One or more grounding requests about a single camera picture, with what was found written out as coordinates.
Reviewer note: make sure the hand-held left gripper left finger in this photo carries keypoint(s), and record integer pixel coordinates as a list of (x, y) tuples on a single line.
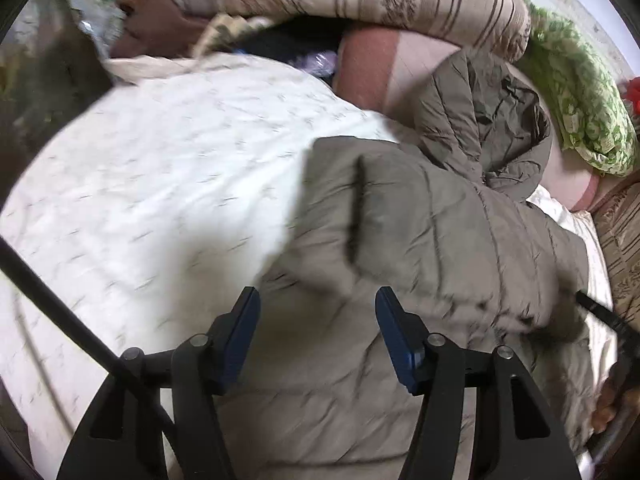
[(244, 336)]

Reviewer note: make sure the red object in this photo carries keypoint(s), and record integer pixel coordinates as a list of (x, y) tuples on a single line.
[(635, 91)]

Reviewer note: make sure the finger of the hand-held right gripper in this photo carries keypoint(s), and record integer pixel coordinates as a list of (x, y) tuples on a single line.
[(607, 316)]

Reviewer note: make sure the person's right hand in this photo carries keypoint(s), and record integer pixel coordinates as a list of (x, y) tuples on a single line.
[(617, 395)]

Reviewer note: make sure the grey-brown puffer jacket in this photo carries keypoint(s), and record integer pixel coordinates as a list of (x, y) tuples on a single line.
[(425, 240)]

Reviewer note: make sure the brown patterned cushion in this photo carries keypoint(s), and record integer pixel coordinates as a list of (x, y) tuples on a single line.
[(622, 245)]

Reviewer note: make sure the green floral pillow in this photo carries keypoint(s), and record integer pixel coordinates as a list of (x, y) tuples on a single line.
[(580, 95)]

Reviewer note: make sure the clear plastic bag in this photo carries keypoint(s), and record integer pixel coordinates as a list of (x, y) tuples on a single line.
[(97, 5)]

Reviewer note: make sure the white patterned bed quilt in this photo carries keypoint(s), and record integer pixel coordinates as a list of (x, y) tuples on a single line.
[(165, 175)]

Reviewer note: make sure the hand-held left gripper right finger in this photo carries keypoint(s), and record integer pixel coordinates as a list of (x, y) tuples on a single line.
[(396, 341)]

